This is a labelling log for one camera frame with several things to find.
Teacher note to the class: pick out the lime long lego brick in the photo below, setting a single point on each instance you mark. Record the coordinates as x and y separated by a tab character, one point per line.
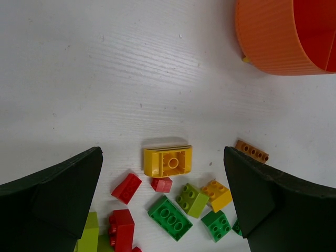
91	240

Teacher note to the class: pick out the orange round divided container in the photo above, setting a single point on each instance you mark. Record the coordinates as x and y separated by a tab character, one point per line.
287	38

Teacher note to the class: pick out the green square lego brick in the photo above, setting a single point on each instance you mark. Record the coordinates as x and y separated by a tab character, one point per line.
217	224

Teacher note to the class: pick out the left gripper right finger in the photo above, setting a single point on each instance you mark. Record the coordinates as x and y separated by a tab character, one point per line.
278	211

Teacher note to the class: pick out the brown lego plate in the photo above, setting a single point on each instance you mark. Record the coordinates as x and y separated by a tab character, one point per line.
236	228
252	151

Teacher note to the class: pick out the small red lego upper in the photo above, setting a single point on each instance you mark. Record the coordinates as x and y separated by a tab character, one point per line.
125	191

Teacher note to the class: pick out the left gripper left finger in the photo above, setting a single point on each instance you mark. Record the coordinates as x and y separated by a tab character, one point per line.
47	210

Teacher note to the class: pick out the lime square lego brick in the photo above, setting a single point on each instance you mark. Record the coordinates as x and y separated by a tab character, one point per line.
191	200

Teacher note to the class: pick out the red long lego brick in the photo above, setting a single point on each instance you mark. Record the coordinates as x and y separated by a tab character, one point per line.
121	230

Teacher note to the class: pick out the large yellow lego brick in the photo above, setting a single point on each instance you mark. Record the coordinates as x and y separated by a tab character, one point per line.
167	161

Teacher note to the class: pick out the red lego brick lower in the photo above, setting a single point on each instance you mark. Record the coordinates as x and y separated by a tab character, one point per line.
136	249

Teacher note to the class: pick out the green long lego brick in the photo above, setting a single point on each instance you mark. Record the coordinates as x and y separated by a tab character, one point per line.
169	218

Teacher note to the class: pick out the tiny red lego brick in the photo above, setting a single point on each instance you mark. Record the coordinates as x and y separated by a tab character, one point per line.
162	185

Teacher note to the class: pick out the small yellow lego brick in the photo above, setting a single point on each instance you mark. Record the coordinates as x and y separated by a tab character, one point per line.
219	195

